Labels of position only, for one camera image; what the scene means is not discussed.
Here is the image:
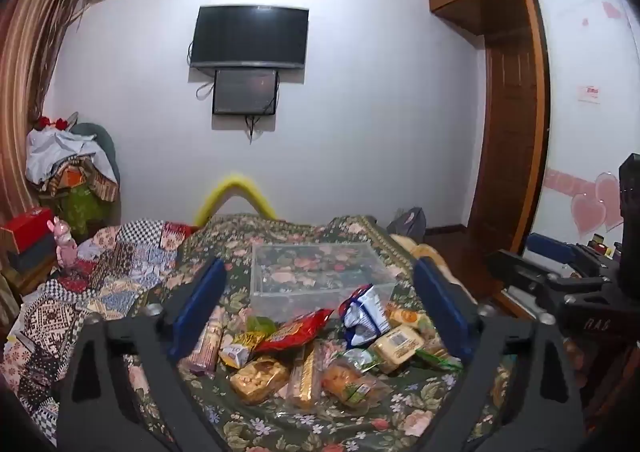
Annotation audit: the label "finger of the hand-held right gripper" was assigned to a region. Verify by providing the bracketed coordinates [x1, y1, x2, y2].
[486, 249, 576, 320]
[527, 231, 621, 280]

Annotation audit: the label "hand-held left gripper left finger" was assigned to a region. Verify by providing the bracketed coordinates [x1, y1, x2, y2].
[57, 255, 228, 452]

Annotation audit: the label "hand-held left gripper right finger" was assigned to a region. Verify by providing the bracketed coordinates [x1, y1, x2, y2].
[412, 257, 586, 452]

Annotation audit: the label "orange snack packet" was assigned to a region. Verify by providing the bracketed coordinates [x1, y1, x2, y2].
[385, 305, 427, 331]

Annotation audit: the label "pinkish biscuit sleeve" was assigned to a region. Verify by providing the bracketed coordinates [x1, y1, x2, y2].
[180, 305, 227, 376]

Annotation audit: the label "long green snack packet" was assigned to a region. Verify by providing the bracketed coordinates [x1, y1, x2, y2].
[415, 349, 464, 374]

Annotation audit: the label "pale yellow snack packet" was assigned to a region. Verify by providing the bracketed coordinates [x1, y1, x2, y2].
[367, 325, 426, 376]

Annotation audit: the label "small yellow snack packet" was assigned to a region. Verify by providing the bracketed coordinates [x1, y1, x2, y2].
[218, 332, 266, 369]

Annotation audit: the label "bright green snack packet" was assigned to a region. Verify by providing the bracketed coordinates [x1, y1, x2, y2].
[246, 315, 279, 336]

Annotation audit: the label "blue and white snack bag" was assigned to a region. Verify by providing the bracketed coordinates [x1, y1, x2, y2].
[339, 285, 394, 349]

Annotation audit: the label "clear green snack packet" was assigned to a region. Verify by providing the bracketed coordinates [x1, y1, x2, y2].
[340, 347, 386, 373]

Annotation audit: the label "clear bag of crackers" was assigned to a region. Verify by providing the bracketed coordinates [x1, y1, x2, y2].
[230, 356, 292, 406]

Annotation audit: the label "red chip bag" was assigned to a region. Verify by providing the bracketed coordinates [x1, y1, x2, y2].
[255, 308, 335, 354]

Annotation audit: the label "ball snack packet green label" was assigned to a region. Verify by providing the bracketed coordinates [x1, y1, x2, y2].
[320, 357, 394, 414]

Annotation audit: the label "clear plastic container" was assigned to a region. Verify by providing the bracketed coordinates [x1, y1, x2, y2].
[250, 241, 398, 324]

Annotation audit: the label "golden biscuit sleeve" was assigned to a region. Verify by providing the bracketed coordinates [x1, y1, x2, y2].
[287, 339, 324, 411]

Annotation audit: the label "pink heart stickers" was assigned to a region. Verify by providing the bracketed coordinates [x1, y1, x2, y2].
[544, 171, 625, 237]

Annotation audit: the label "beige plush blanket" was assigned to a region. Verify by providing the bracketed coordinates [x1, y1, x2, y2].
[390, 233, 453, 280]

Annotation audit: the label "black bag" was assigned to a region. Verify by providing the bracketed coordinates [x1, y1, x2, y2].
[387, 207, 427, 246]

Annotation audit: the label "patchwork quilt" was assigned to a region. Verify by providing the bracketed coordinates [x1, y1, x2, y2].
[0, 217, 197, 435]

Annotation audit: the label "wooden wardrobe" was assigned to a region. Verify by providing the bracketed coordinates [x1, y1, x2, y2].
[424, 0, 608, 255]

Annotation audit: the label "yellow foam tube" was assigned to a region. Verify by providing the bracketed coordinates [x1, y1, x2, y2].
[194, 172, 279, 228]

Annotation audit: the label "pink toy figure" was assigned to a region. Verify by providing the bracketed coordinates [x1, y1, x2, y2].
[47, 217, 81, 269]

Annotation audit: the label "floral blanket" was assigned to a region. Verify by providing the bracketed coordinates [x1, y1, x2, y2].
[125, 215, 503, 452]

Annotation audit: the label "white sliding door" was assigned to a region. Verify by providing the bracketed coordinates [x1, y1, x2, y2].
[522, 0, 640, 255]

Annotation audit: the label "dark box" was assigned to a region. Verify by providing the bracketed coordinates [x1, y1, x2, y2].
[9, 233, 60, 275]

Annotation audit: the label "grey chair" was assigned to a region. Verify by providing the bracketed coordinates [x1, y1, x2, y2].
[70, 121, 122, 185]

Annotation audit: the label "pile of clothes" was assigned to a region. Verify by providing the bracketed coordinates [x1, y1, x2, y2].
[25, 125, 121, 235]

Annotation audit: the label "red box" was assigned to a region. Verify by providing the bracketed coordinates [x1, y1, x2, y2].
[0, 207, 57, 254]

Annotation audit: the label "striped brown curtain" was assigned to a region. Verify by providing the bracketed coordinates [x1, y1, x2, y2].
[0, 0, 94, 245]

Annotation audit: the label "small black wall screen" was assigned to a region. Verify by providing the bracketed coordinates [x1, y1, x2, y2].
[212, 68, 280, 116]

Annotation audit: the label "wall television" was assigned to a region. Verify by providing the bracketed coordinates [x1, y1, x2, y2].
[190, 5, 310, 70]

